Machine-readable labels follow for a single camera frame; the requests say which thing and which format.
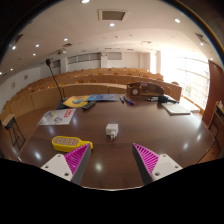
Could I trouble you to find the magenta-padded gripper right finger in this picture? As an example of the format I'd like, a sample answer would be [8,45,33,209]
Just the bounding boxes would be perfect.
[131,142,184,186]

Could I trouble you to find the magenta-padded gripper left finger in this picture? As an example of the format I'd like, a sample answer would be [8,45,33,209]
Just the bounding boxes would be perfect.
[40,142,93,186]

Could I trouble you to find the white charger with red switch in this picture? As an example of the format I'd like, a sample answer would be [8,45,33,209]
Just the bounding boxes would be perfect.
[105,123,120,141]

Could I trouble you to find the white magazine with red print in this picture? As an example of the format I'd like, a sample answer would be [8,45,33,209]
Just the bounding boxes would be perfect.
[37,108,77,127]

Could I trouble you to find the white notebook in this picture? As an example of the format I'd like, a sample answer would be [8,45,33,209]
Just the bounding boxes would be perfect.
[161,102,192,117]

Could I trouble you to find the black gooseneck desk microphone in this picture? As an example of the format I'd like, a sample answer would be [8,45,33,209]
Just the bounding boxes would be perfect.
[45,58,70,111]

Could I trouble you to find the small wooden side desk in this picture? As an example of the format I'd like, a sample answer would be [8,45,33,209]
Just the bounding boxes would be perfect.
[1,113,27,152]

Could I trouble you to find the yellow book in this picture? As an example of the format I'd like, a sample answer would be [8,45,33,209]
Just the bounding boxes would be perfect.
[62,95,91,109]

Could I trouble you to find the black desk device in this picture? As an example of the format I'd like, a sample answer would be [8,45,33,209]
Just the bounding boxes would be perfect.
[146,94,180,105]

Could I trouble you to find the black remote control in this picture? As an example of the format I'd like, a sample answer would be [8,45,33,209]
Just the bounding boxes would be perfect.
[81,100,97,112]

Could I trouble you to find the wooden shelf unit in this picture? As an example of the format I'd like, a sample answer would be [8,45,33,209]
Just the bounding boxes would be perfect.
[207,99,224,145]

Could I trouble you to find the rows of wooden auditorium seats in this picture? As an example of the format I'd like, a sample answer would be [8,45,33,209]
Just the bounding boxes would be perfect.
[0,67,184,123]

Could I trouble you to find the red marker pen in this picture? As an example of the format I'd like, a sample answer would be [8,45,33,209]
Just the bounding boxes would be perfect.
[123,95,136,107]

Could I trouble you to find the wooden desk organizer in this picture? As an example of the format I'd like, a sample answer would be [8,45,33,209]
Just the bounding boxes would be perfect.
[126,81,165,99]

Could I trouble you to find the blue booklet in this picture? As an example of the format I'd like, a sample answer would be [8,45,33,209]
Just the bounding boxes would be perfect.
[87,93,121,103]

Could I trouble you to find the round ceiling lights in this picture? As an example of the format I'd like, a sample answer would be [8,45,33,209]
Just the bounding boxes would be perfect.
[0,0,206,76]

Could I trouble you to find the square ceiling vent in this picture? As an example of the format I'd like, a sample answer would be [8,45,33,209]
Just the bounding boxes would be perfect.
[97,8,130,22]

